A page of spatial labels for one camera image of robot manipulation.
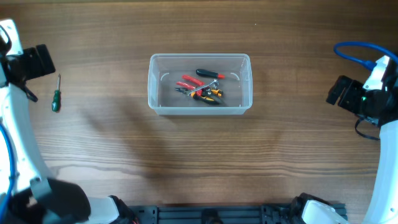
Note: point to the clear plastic container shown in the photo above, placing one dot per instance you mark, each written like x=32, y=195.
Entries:
x=234, y=80

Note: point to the orange black long-nose pliers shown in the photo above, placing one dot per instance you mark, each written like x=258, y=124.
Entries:
x=209, y=96

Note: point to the green handled screwdriver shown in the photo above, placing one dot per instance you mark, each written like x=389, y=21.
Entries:
x=56, y=103

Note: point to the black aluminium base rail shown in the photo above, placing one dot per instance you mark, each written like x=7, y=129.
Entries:
x=261, y=214

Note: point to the black red screwdriver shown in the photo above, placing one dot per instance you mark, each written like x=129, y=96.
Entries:
x=210, y=74

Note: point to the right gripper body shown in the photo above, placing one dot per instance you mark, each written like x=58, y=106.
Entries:
x=360, y=101

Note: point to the small silver wrench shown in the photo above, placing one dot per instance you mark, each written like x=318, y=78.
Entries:
x=214, y=82

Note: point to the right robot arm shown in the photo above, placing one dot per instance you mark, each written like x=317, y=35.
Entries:
x=383, y=205

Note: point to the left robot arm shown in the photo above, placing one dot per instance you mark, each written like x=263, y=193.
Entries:
x=30, y=193

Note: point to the red handled cutting pliers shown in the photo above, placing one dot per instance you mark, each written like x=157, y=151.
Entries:
x=192, y=81

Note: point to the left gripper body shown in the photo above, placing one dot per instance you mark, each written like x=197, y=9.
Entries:
x=30, y=61

